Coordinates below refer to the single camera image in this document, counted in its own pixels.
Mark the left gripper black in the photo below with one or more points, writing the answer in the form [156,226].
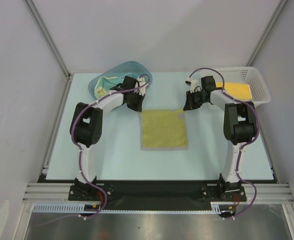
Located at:
[138,107]

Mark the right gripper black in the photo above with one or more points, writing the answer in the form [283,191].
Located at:
[192,100]

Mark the grey towel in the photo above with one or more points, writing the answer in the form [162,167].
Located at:
[163,129]

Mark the yellow chick face towel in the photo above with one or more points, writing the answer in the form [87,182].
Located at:
[240,91]

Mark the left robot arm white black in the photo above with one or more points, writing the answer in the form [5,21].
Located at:
[87,122]

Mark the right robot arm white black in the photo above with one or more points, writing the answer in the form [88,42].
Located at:
[240,127]

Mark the teal transparent plastic bin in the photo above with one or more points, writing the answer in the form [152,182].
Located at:
[129,68]

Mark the teal and yellow towel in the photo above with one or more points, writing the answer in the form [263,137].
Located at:
[105,84]

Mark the white perforated plastic basket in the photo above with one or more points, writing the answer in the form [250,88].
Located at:
[248,75]

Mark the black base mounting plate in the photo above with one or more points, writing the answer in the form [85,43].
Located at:
[155,195]

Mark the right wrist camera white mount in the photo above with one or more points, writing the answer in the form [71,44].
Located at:
[193,84]

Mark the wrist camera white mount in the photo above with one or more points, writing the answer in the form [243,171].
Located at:
[193,84]
[141,85]

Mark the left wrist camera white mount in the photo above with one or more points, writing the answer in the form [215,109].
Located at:
[141,85]

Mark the right aluminium frame post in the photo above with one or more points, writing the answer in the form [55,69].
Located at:
[276,15]

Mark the aluminium frame post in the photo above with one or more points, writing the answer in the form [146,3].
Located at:
[35,14]
[276,15]

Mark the left aluminium frame post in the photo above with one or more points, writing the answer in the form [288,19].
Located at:
[35,14]

